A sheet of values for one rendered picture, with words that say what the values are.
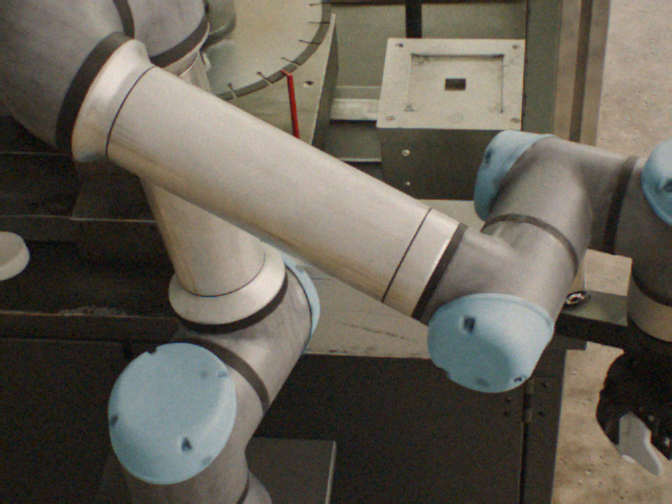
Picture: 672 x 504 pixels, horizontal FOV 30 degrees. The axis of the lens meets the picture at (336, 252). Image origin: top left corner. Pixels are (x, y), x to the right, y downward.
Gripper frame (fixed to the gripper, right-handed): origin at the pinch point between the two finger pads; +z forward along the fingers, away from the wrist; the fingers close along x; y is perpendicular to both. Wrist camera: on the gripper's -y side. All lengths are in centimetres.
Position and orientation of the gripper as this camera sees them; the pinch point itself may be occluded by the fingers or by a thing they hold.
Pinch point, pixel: (630, 445)
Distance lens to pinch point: 118.0
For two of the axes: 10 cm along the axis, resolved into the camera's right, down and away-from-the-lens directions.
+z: 0.7, 7.1, 7.1
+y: 5.4, 5.7, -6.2
